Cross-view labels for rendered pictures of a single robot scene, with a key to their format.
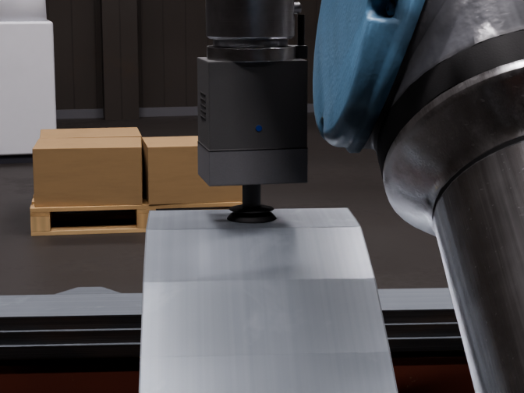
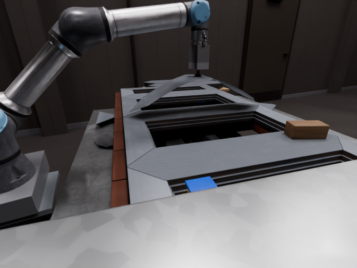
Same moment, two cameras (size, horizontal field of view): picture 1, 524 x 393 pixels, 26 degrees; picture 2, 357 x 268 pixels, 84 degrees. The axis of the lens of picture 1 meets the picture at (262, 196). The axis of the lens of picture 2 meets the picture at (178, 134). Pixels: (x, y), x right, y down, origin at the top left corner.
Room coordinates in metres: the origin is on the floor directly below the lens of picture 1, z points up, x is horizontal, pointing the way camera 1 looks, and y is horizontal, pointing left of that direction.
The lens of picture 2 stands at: (0.66, -0.94, 1.15)
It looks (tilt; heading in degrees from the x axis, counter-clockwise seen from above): 23 degrees down; 78
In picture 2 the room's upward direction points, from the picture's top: straight up
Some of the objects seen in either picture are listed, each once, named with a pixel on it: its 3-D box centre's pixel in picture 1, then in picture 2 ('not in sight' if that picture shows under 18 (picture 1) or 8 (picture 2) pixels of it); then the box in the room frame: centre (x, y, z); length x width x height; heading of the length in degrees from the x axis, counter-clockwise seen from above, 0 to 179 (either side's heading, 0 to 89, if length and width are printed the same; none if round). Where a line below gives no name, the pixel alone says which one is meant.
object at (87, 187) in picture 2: not in sight; (100, 141); (0.44, 0.18, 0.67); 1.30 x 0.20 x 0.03; 94
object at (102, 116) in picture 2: not in sight; (107, 117); (0.45, 0.53, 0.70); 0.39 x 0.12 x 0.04; 94
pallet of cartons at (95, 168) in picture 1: (142, 176); not in sight; (5.81, 0.62, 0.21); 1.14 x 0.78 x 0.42; 101
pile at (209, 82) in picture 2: not in sight; (184, 84); (1.15, 1.04, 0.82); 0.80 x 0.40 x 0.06; 4
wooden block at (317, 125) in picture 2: not in sight; (305, 129); (1.24, -0.39, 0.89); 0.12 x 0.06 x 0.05; 168
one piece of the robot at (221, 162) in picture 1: (251, 110); (201, 55); (0.98, 0.01, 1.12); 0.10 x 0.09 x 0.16; 12
